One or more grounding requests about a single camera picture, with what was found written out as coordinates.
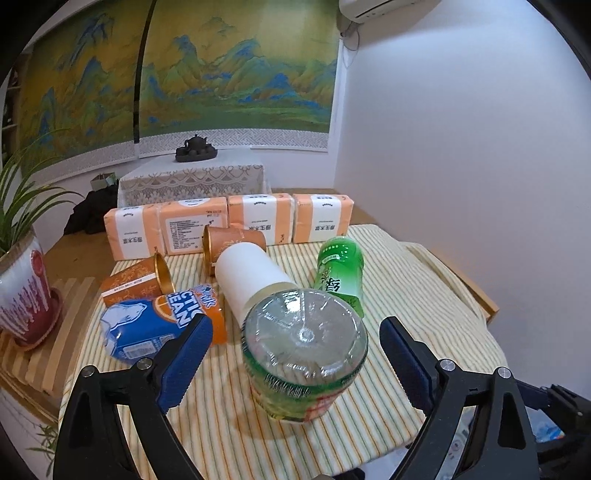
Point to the black cloth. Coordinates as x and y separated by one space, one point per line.
92 212

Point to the white and red flower pot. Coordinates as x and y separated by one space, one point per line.
23 290

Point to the striped yellow cloth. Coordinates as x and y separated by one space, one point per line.
406 286

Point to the white air conditioner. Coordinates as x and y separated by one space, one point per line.
383 9

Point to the green tea bottle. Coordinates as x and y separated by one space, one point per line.
304 350
339 272

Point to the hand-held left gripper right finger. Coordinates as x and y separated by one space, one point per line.
411 364

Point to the orange cup with gold rim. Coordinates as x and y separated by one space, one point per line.
131 284
235 242

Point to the white lace tablecloth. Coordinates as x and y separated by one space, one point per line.
194 182

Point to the brown pot saucer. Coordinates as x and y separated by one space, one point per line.
48 323

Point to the green potted plant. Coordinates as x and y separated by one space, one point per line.
18 203

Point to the landscape wall painting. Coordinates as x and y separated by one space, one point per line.
231 78

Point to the dark teapot set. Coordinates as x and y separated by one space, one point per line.
195 148

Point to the orange tissue pack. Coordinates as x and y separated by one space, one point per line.
191 226
131 230
263 214
323 217

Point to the striped wooden mat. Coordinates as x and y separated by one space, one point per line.
60 332

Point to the small cardboard box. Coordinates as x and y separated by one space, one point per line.
104 180

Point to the black pole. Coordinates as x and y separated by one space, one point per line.
138 83

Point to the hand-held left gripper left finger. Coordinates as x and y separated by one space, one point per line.
182 364

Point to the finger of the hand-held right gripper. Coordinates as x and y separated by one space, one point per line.
561 404

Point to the blue and orange snack packet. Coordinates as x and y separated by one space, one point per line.
138 325

